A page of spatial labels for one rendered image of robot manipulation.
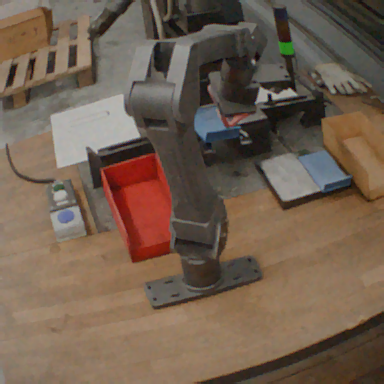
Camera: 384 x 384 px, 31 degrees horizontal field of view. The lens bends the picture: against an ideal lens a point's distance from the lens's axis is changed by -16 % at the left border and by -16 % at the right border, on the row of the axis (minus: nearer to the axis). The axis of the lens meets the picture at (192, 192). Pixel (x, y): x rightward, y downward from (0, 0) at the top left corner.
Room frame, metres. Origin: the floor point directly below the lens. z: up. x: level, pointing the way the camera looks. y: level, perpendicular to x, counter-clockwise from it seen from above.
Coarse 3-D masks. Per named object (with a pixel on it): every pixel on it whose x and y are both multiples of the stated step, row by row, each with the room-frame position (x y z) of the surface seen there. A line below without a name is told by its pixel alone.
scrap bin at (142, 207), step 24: (120, 168) 1.37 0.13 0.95; (144, 168) 1.38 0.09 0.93; (120, 192) 1.35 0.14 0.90; (144, 192) 1.34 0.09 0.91; (168, 192) 1.29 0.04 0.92; (120, 216) 1.18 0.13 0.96; (144, 216) 1.25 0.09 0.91; (168, 216) 1.24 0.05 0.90; (144, 240) 1.18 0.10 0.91; (168, 240) 1.13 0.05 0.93
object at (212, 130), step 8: (200, 112) 1.47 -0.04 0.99; (208, 112) 1.47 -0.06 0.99; (216, 112) 1.47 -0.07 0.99; (200, 120) 1.44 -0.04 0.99; (216, 120) 1.43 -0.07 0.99; (200, 128) 1.40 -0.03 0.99; (208, 128) 1.40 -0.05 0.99; (216, 128) 1.39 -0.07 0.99; (224, 128) 1.39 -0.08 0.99; (232, 128) 1.34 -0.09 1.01; (240, 128) 1.35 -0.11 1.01; (208, 136) 1.34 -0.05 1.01; (216, 136) 1.35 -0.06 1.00; (224, 136) 1.35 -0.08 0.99; (232, 136) 1.36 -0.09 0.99
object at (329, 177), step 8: (320, 152) 1.36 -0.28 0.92; (304, 160) 1.34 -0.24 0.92; (312, 160) 1.34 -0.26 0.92; (320, 160) 1.33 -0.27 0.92; (328, 160) 1.33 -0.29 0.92; (312, 168) 1.31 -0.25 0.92; (320, 168) 1.30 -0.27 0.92; (328, 168) 1.30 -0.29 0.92; (336, 168) 1.29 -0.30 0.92; (312, 176) 1.28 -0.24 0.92; (320, 176) 1.27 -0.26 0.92; (328, 176) 1.27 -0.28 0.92; (336, 176) 1.26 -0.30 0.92; (344, 176) 1.26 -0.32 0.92; (320, 184) 1.24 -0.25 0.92; (328, 184) 1.21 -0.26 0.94; (336, 184) 1.22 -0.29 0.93; (344, 184) 1.23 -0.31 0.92
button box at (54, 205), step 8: (8, 152) 1.62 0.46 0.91; (8, 160) 1.58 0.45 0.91; (24, 176) 1.48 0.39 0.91; (48, 184) 1.39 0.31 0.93; (64, 184) 1.37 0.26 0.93; (72, 184) 1.37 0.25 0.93; (48, 192) 1.35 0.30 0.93; (72, 192) 1.34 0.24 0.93; (48, 200) 1.32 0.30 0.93; (56, 200) 1.31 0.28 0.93; (64, 200) 1.31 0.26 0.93; (72, 200) 1.31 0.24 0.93; (56, 208) 1.29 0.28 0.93; (64, 208) 1.29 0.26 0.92
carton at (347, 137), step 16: (336, 128) 1.43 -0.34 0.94; (352, 128) 1.44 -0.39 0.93; (368, 128) 1.40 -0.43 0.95; (336, 144) 1.35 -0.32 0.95; (352, 144) 1.41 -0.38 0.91; (368, 144) 1.40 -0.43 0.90; (336, 160) 1.36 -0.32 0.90; (352, 160) 1.27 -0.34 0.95; (368, 160) 1.34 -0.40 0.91; (352, 176) 1.27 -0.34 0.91; (368, 176) 1.19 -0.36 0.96; (368, 192) 1.19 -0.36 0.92
